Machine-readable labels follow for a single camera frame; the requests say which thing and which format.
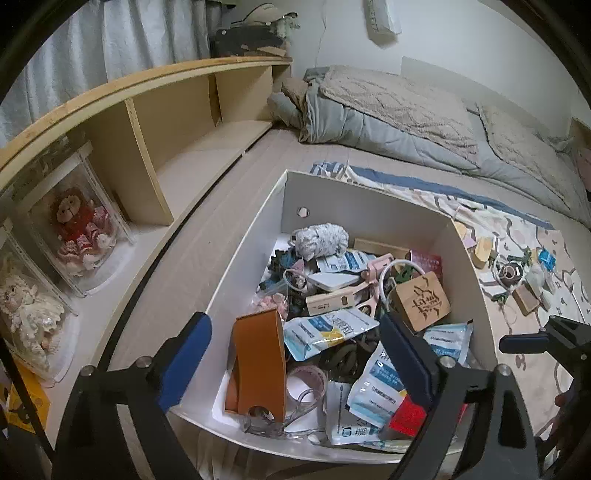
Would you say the white-dressed doll in case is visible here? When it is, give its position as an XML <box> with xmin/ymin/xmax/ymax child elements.
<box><xmin>0</xmin><ymin>217</ymin><xmax>81</xmax><ymax>386</ymax></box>

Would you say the grey knit item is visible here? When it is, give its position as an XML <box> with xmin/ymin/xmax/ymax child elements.
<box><xmin>292</xmin><ymin>222</ymin><xmax>350</xmax><ymax>260</ymax></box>

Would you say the orange leather pouch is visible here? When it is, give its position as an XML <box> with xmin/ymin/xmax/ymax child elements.
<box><xmin>224</xmin><ymin>308</ymin><xmax>290</xmax><ymax>424</ymax></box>

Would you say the white headboard panel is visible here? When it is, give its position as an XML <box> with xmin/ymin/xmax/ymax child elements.
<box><xmin>401</xmin><ymin>56</ymin><xmax>575</xmax><ymax>121</ymax></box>

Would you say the carved wooden plaque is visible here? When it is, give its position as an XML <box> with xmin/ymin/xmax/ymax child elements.
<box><xmin>390</xmin><ymin>271</ymin><xmax>452</xmax><ymax>333</ymax></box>

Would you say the white power bank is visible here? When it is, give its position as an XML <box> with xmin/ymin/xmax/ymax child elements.
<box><xmin>307</xmin><ymin>271</ymin><xmax>366</xmax><ymax>295</ymax></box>

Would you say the pink translucent tape roll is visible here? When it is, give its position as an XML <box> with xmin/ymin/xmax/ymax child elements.
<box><xmin>286</xmin><ymin>364</ymin><xmax>328</xmax><ymax>402</ymax></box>

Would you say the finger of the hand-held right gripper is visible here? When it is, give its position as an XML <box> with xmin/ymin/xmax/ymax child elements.
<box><xmin>499</xmin><ymin>315</ymin><xmax>591</xmax><ymax>356</ymax></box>

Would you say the doll in red dress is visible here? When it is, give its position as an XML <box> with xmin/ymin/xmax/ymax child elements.
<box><xmin>44</xmin><ymin>187</ymin><xmax>116</xmax><ymax>278</ymax></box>

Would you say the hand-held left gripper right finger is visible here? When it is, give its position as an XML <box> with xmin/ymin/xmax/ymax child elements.
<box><xmin>379</xmin><ymin>313</ymin><xmax>542</xmax><ymax>480</ymax></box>

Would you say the red-dressed doll in case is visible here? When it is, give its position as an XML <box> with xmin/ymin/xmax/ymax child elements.
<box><xmin>16</xmin><ymin>141</ymin><xmax>137</xmax><ymax>298</ymax></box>

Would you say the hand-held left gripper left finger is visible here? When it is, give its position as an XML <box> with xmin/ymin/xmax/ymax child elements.
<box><xmin>50</xmin><ymin>311</ymin><xmax>214</xmax><ymax>480</ymax></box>

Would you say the black bag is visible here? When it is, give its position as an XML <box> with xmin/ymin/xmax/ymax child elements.
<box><xmin>210</xmin><ymin>25</ymin><xmax>289</xmax><ymax>58</ymax></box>

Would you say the white plastic ring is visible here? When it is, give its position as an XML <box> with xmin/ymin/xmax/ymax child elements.
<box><xmin>381</xmin><ymin>259</ymin><xmax>423</xmax><ymax>296</ymax></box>

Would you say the dark red packet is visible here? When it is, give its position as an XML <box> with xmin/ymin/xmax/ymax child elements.
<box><xmin>409</xmin><ymin>249</ymin><xmax>444</xmax><ymax>283</ymax></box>

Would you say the white hanging pouch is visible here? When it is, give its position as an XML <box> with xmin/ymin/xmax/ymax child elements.
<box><xmin>361</xmin><ymin>0</ymin><xmax>402</xmax><ymax>38</ymax></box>

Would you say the beige mattress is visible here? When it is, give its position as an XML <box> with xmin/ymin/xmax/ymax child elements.
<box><xmin>95</xmin><ymin>127</ymin><xmax>591</xmax><ymax>480</ymax></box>

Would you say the wooden shelf unit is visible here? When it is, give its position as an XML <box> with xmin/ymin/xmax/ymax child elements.
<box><xmin>0</xmin><ymin>55</ymin><xmax>294</xmax><ymax>462</ymax></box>

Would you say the printed blanket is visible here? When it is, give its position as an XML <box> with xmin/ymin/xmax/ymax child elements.
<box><xmin>309</xmin><ymin>159</ymin><xmax>591</xmax><ymax>416</ymax></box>

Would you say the bright red packet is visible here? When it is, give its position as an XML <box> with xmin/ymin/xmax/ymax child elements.
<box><xmin>387</xmin><ymin>396</ymin><xmax>429</xmax><ymax>438</ymax></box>

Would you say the hanging wall cord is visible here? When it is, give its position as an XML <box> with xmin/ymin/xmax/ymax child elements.
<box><xmin>314</xmin><ymin>0</ymin><xmax>331</xmax><ymax>70</ymax></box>

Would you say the grey curtain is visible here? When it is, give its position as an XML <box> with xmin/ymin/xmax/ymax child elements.
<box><xmin>0</xmin><ymin>0</ymin><xmax>222</xmax><ymax>148</ymax></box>

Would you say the light wooden piece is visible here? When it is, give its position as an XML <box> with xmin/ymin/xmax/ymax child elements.
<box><xmin>471</xmin><ymin>236</ymin><xmax>498</xmax><ymax>269</ymax></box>

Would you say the pile of blue white sachets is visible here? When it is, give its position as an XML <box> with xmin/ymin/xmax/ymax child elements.
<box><xmin>281</xmin><ymin>249</ymin><xmax>476</xmax><ymax>446</ymax></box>

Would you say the square wooden block pink face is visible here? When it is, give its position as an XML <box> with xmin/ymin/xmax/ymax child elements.
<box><xmin>512</xmin><ymin>282</ymin><xmax>542</xmax><ymax>316</ymax></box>

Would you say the white cap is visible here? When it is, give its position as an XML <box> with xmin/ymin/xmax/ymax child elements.
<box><xmin>231</xmin><ymin>2</ymin><xmax>298</xmax><ymax>26</ymax></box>

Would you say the grey quilt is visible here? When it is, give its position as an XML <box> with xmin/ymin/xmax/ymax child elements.
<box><xmin>268</xmin><ymin>67</ymin><xmax>591</xmax><ymax>227</ymax></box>

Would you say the pink plastic holder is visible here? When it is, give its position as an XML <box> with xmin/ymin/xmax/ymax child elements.
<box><xmin>351</xmin><ymin>256</ymin><xmax>393</xmax><ymax>324</ymax></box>

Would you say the pink cloth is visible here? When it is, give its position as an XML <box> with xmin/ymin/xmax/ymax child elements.
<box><xmin>573</xmin><ymin>147</ymin><xmax>591</xmax><ymax>191</ymax></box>

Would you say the beige quilted blanket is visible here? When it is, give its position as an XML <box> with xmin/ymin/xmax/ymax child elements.
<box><xmin>478</xmin><ymin>104</ymin><xmax>585</xmax><ymax>210</ymax></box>
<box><xmin>318</xmin><ymin>65</ymin><xmax>479</xmax><ymax>163</ymax></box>

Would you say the yellow box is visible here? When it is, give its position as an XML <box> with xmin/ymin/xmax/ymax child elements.
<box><xmin>7</xmin><ymin>364</ymin><xmax>51</xmax><ymax>435</ymax></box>

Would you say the dark green toy figure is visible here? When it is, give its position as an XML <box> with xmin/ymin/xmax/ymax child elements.
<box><xmin>268</xmin><ymin>247</ymin><xmax>301</xmax><ymax>296</ymax></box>

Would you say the doll in white dress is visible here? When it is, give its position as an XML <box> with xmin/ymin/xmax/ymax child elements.
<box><xmin>0</xmin><ymin>263</ymin><xmax>68</xmax><ymax>377</ymax></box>

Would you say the white storage box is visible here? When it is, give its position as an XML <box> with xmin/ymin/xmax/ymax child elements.
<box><xmin>164</xmin><ymin>170</ymin><xmax>490</xmax><ymax>464</ymax></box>

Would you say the brown tape roll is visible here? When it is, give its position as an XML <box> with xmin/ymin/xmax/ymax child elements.
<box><xmin>499</xmin><ymin>262</ymin><xmax>526</xmax><ymax>285</ymax></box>

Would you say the wooden bed frame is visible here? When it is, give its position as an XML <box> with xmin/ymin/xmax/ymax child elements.
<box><xmin>569</xmin><ymin>116</ymin><xmax>591</xmax><ymax>148</ymax></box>

